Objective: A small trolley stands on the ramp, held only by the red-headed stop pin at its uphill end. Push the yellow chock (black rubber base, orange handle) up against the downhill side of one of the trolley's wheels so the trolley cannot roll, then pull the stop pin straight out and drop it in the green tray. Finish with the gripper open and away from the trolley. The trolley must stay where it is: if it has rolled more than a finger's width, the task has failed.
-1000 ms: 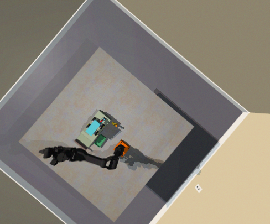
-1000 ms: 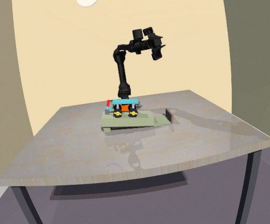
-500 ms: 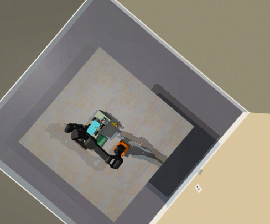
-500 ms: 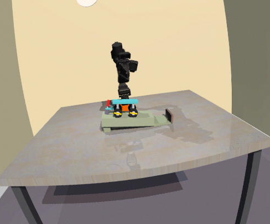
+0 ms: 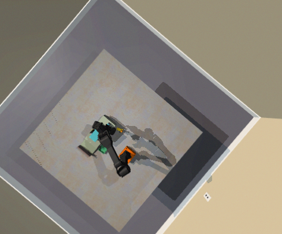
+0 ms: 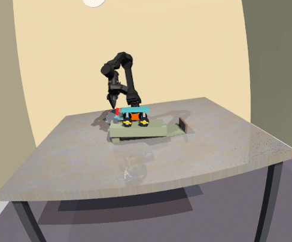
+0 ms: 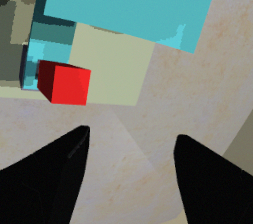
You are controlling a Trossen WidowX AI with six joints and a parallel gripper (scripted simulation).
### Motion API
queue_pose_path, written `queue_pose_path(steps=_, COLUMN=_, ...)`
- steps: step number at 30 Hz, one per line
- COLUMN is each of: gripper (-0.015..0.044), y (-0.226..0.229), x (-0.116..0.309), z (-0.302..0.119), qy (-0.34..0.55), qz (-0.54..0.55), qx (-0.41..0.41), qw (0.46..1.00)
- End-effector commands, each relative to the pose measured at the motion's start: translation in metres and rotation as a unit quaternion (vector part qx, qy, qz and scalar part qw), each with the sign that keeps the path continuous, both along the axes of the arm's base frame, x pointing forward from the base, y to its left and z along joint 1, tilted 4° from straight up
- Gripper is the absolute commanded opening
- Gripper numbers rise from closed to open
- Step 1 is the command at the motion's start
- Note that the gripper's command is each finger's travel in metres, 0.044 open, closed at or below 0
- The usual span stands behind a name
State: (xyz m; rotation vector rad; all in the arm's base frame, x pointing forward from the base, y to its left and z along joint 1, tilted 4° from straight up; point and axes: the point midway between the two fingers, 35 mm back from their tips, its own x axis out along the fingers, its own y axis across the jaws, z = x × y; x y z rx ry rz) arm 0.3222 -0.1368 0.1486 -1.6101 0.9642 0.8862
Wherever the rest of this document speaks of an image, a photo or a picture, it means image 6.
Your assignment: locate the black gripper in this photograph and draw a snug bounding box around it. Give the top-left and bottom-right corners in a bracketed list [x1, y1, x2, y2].
[107, 78, 121, 109]

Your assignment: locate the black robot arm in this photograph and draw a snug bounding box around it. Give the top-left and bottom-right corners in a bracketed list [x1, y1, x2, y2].
[101, 52, 142, 107]

